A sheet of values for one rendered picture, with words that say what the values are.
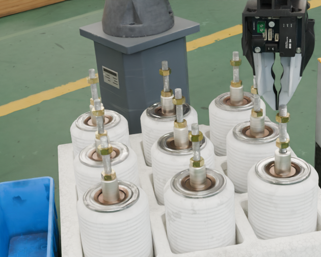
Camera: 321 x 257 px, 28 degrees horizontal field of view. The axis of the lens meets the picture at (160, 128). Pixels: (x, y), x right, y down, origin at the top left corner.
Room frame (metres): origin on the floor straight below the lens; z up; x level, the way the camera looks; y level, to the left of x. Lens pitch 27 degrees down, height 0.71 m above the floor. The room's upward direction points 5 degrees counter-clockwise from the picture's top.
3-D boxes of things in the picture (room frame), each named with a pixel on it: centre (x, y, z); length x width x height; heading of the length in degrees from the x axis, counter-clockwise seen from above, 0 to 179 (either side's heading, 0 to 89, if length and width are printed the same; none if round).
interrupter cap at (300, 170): (0.75, -0.16, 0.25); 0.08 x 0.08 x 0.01
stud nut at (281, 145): (0.75, -0.16, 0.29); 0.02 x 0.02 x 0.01; 6
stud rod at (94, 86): (0.95, 0.10, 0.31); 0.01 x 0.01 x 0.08
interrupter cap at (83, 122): (0.95, 0.10, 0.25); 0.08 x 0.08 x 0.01
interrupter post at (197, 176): (0.73, -0.04, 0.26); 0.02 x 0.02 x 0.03
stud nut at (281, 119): (0.75, -0.16, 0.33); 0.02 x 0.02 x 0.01; 6
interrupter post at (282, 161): (0.75, -0.16, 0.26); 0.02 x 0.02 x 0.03
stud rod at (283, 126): (0.75, -0.16, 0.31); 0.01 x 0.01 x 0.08
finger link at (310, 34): (0.75, -0.18, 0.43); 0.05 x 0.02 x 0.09; 74
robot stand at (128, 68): (1.30, 0.03, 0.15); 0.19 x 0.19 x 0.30; 35
